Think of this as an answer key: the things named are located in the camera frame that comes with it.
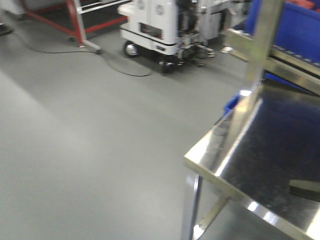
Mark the small blue bin lower shelf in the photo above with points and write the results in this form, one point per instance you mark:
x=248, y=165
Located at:
x=231, y=104

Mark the white wheeled cart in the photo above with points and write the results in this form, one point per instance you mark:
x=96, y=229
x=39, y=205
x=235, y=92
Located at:
x=177, y=30

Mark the stainless steel table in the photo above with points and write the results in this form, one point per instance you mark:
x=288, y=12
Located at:
x=253, y=156

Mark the red metal stand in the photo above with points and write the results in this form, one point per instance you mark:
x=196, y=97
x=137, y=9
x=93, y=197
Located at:
x=75, y=11

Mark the blue plastic bin left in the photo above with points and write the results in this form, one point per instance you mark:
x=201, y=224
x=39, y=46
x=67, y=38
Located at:
x=298, y=29

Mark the stainless steel rack frame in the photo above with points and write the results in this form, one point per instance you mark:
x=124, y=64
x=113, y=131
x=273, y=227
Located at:
x=262, y=55

